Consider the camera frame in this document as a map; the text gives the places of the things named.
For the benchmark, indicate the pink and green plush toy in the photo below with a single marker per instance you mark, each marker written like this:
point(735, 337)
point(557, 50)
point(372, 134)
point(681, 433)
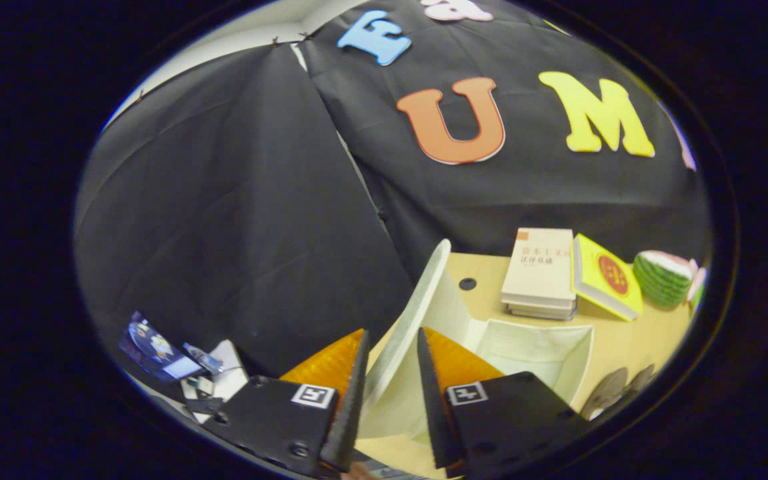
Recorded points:
point(696, 290)

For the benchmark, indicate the white paper sheet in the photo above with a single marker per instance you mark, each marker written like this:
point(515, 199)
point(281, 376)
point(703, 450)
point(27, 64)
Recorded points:
point(230, 373)

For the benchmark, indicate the white fabric storage box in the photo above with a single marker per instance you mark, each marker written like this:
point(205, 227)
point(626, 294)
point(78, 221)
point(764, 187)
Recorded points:
point(537, 353)

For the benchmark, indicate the blue printed packet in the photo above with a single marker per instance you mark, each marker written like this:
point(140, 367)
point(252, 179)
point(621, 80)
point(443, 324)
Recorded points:
point(150, 346)

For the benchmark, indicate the watermelon slice plush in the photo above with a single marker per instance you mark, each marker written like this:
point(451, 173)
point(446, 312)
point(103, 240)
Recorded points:
point(657, 280)

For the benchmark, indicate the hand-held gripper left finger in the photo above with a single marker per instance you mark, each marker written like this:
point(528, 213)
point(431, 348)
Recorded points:
point(350, 413)

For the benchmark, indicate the beige book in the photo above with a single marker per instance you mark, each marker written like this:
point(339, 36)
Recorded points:
point(537, 280)

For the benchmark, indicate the black table grommet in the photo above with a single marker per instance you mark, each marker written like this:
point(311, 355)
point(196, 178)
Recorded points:
point(467, 284)

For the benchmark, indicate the thin pale book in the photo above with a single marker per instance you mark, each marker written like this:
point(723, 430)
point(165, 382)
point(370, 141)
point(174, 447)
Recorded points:
point(540, 312)

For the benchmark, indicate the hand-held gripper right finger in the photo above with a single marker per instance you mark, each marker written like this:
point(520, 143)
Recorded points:
point(434, 413)

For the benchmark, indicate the yellow book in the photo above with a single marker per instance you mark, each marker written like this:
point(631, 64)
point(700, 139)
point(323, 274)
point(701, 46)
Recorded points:
point(587, 266)

